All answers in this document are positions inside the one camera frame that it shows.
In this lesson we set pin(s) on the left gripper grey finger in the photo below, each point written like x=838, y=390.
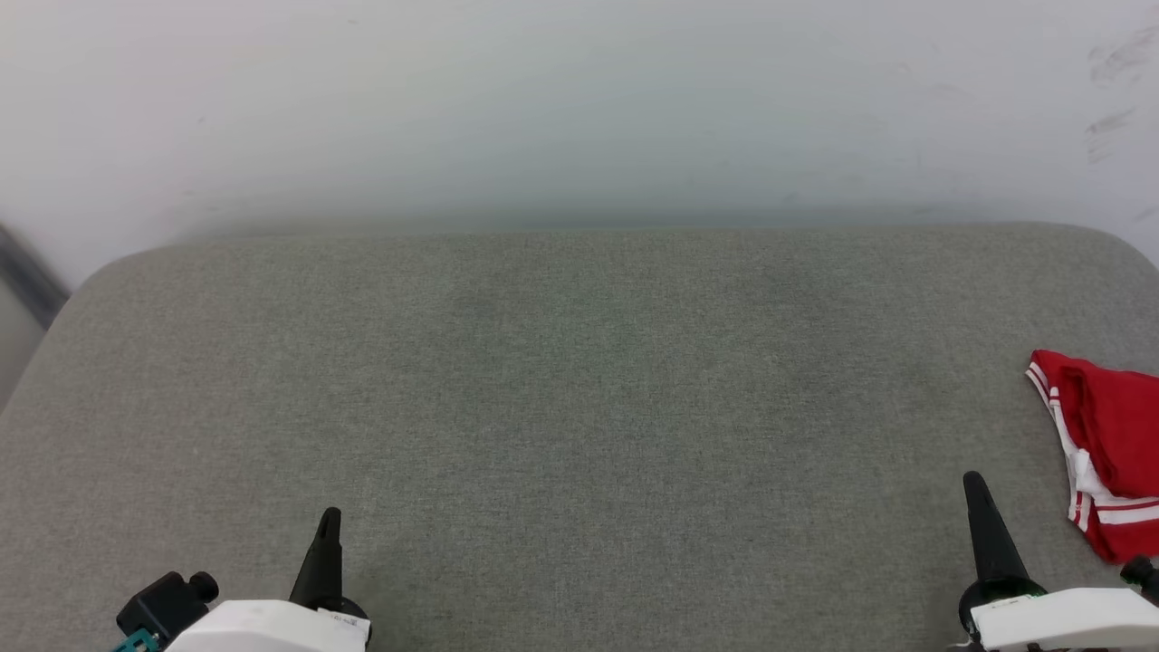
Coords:
x=324, y=570

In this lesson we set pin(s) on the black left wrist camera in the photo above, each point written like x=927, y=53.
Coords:
x=163, y=605

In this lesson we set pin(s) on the grey wall trim strip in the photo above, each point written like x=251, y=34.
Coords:
x=27, y=272

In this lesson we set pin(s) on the red garment with white stripes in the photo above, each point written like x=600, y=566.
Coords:
x=1114, y=426

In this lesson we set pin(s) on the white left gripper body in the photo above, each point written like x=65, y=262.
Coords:
x=272, y=629

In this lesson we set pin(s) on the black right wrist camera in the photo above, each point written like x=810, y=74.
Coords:
x=1141, y=572

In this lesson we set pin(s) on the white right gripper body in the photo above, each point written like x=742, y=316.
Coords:
x=1059, y=618

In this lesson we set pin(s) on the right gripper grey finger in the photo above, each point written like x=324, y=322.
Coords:
x=991, y=543

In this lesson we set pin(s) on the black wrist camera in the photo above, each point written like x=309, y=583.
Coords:
x=163, y=605
x=1141, y=572

